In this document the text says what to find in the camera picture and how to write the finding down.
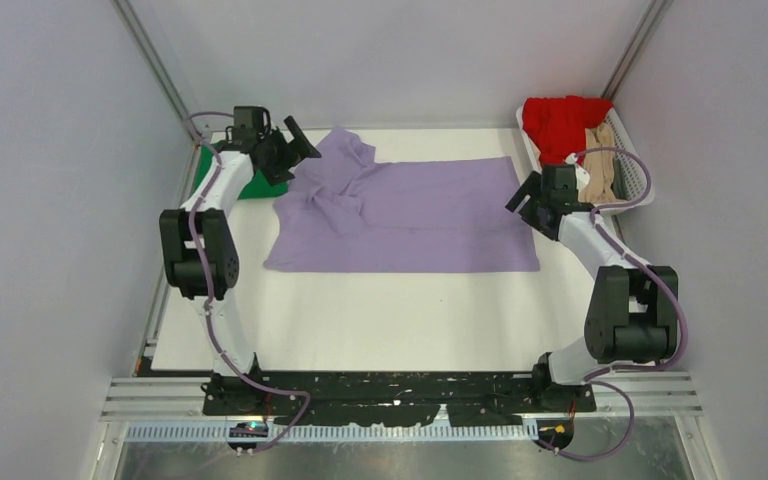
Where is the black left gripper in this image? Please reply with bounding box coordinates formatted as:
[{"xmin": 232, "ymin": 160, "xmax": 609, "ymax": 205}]
[{"xmin": 259, "ymin": 119, "xmax": 320, "ymax": 187}]

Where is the lavender purple t-shirt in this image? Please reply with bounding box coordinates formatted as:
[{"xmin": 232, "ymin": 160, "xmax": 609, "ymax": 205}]
[{"xmin": 264, "ymin": 128, "xmax": 540, "ymax": 273}]

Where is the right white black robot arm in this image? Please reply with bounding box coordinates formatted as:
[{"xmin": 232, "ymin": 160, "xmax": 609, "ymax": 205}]
[{"xmin": 506, "ymin": 165, "xmax": 687, "ymax": 411}]

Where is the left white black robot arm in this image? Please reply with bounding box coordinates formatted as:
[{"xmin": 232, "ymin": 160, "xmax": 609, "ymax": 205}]
[{"xmin": 159, "ymin": 106, "xmax": 321, "ymax": 414}]

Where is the green folded t-shirt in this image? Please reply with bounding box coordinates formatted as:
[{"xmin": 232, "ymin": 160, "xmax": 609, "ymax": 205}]
[{"xmin": 184, "ymin": 142, "xmax": 289, "ymax": 209}]

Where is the red t-shirt in basket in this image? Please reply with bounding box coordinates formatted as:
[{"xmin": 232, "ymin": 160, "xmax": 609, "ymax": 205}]
[{"xmin": 521, "ymin": 95, "xmax": 613, "ymax": 166}]

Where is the beige t-shirt in basket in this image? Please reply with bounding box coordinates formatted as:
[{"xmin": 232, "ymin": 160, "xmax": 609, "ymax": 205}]
[{"xmin": 578, "ymin": 122, "xmax": 618, "ymax": 205}]

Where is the white plastic laundry basket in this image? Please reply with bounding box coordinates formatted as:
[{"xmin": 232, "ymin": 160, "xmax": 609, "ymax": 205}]
[{"xmin": 514, "ymin": 105, "xmax": 656, "ymax": 208}]

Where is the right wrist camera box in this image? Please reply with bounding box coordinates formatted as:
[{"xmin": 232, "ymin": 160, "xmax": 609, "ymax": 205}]
[{"xmin": 573, "ymin": 163, "xmax": 591, "ymax": 193}]

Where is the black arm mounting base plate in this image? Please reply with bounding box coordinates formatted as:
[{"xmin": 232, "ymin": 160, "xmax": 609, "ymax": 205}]
[{"xmin": 201, "ymin": 371, "xmax": 596, "ymax": 427}]

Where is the aluminium front frame rail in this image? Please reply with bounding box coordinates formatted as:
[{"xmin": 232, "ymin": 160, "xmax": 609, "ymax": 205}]
[{"xmin": 102, "ymin": 372, "xmax": 703, "ymax": 442}]

